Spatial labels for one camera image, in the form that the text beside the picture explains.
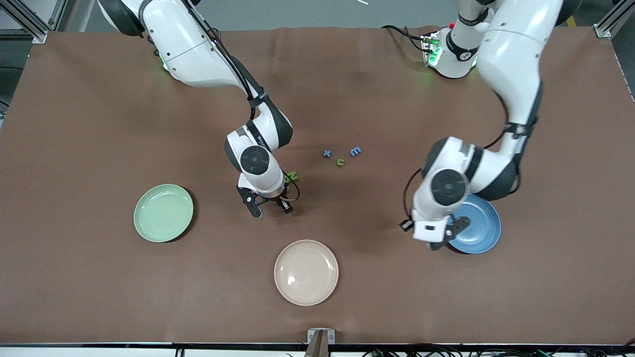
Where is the left arm base connector plate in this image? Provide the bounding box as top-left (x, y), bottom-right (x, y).
top-left (421, 32), bottom-right (442, 67)

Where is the beige plate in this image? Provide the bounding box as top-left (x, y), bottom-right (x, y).
top-left (274, 239), bottom-right (339, 306)

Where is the blue plate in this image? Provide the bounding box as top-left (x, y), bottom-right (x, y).
top-left (446, 193), bottom-right (502, 254)

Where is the green plate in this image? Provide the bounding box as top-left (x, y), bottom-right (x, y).
top-left (133, 184), bottom-right (194, 243)

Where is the brown table mat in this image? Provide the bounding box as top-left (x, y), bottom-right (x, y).
top-left (0, 26), bottom-right (635, 346)

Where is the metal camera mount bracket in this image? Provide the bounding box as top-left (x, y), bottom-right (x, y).
top-left (305, 328), bottom-right (336, 357)

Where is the black cable bundle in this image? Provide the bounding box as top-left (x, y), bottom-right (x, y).
top-left (362, 342), bottom-right (635, 357)

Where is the black left arm base cable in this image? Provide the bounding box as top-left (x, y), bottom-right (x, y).
top-left (381, 25), bottom-right (430, 53)

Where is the aluminium frame profile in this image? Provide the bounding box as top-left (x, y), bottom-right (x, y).
top-left (0, 0), bottom-right (67, 44)
top-left (594, 0), bottom-right (635, 39)

